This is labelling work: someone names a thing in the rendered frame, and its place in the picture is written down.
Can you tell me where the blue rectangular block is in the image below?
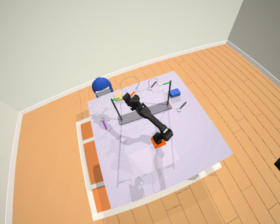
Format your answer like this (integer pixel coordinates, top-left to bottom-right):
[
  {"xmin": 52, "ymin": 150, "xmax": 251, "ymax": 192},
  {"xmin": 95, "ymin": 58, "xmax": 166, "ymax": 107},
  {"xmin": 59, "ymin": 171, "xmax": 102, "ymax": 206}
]
[{"xmin": 170, "ymin": 88, "xmax": 181, "ymax": 98}]

